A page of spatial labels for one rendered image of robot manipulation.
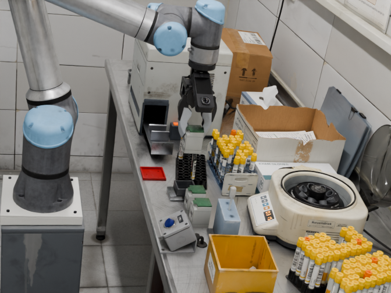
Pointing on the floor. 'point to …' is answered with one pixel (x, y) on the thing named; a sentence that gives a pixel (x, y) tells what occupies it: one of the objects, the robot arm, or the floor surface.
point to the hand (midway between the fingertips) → (193, 134)
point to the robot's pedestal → (41, 258)
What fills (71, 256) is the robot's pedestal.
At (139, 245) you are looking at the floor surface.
